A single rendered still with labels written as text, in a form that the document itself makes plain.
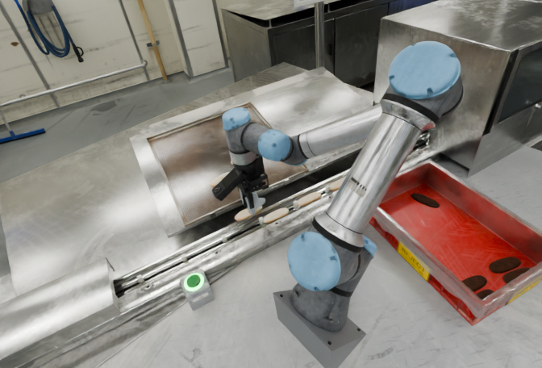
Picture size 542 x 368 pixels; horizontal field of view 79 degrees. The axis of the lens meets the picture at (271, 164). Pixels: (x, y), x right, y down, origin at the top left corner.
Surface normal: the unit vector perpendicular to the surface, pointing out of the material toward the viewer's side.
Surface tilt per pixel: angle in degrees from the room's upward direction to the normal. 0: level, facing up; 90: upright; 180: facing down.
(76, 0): 90
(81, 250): 0
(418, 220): 0
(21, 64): 90
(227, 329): 0
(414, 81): 36
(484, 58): 90
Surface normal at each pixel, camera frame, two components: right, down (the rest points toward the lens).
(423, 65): -0.48, -0.27
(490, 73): -0.87, 0.37
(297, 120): -0.03, -0.68
